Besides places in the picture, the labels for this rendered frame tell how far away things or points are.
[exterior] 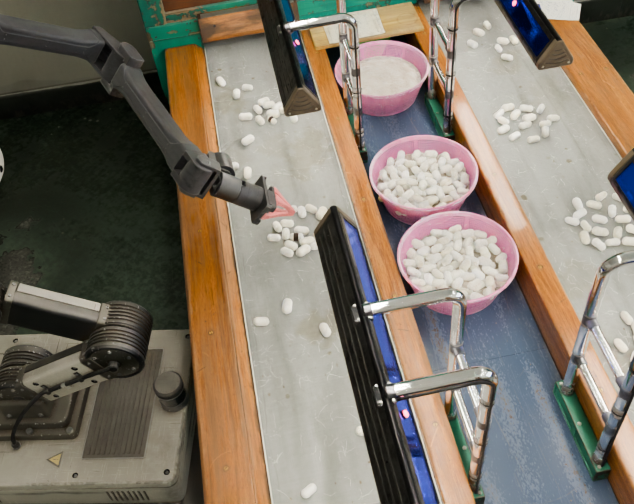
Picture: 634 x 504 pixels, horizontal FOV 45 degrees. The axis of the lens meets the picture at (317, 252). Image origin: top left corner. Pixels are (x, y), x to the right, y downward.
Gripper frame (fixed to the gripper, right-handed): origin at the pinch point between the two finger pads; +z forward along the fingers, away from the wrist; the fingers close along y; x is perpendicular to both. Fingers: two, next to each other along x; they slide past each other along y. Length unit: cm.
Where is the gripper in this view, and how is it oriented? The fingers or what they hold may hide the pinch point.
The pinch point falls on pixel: (290, 212)
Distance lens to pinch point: 176.0
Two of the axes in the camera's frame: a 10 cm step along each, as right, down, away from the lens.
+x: -5.6, 6.3, 5.4
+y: -1.6, -7.2, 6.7
